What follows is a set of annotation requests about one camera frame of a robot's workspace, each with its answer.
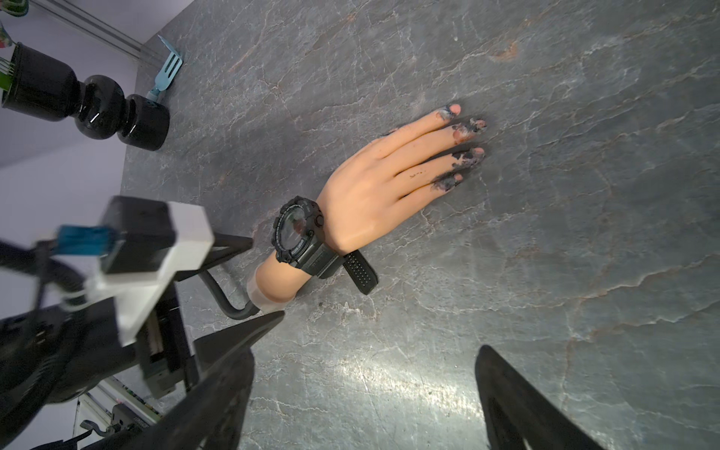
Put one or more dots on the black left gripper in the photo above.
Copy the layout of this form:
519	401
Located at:
162	347

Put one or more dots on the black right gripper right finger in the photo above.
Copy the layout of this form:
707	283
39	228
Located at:
517	415

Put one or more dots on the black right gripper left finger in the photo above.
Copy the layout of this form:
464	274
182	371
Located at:
211	416

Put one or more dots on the black digital wrist watch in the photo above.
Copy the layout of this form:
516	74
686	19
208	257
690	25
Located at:
300	241

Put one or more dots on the mannequin hand with painted nails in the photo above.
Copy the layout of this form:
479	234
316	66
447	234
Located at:
377	189

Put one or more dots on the teal plastic fork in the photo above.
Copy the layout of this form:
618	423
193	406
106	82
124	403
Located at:
167	72

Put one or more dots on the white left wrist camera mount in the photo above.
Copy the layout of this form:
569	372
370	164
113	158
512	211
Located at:
138	247

